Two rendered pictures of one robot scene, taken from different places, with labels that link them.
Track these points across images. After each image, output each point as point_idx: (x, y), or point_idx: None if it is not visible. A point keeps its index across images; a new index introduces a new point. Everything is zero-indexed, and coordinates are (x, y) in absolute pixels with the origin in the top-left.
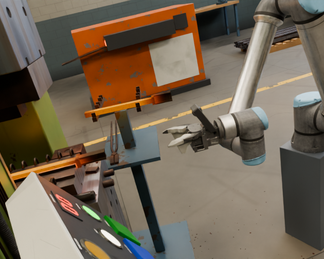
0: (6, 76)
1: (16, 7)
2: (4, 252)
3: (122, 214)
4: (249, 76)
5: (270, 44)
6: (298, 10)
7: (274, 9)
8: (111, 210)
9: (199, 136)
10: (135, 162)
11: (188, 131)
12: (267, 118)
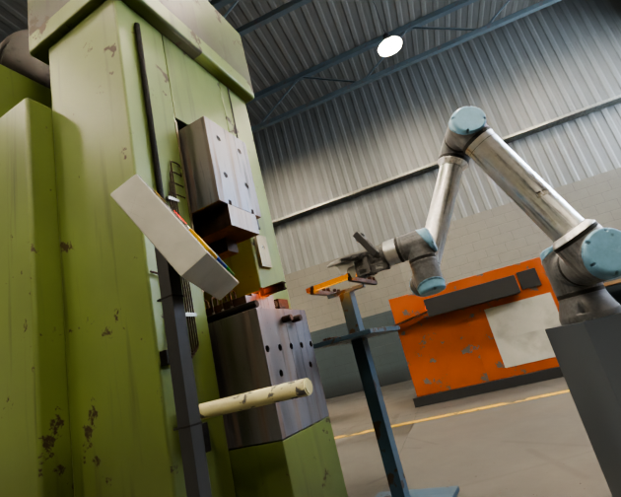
0: (216, 211)
1: (237, 178)
2: None
3: (318, 387)
4: (432, 213)
5: (453, 181)
6: (455, 137)
7: (448, 149)
8: (286, 347)
9: (360, 258)
10: (344, 335)
11: None
12: (428, 233)
